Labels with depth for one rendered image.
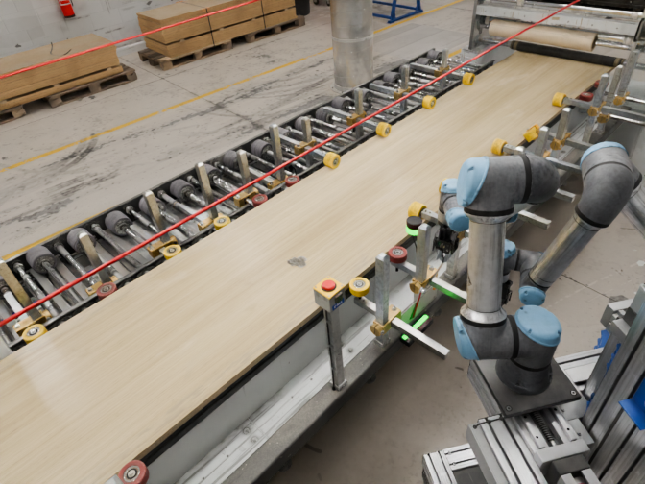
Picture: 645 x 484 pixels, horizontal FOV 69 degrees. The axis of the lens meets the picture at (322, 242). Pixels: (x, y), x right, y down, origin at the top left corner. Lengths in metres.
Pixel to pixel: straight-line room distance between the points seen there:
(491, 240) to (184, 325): 1.18
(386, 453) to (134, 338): 1.30
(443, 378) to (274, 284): 1.20
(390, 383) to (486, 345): 1.43
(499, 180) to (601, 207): 0.34
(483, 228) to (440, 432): 1.54
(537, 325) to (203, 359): 1.09
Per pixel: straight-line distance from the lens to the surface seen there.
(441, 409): 2.61
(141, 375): 1.78
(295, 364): 1.92
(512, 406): 1.44
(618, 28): 3.99
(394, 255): 1.99
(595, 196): 1.39
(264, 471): 1.71
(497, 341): 1.30
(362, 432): 2.52
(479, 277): 1.23
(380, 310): 1.77
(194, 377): 1.70
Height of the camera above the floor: 2.23
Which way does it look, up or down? 40 degrees down
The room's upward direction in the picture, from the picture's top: 6 degrees counter-clockwise
